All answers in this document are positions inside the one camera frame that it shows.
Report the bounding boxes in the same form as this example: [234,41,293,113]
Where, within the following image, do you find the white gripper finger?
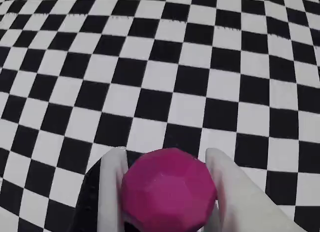
[203,148,298,232]
[72,146,130,232]

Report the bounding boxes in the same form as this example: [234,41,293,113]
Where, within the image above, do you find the pink faceted ball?
[121,148,218,232]

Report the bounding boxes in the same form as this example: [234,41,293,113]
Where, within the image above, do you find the black white checkerboard mat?
[0,0,320,232]

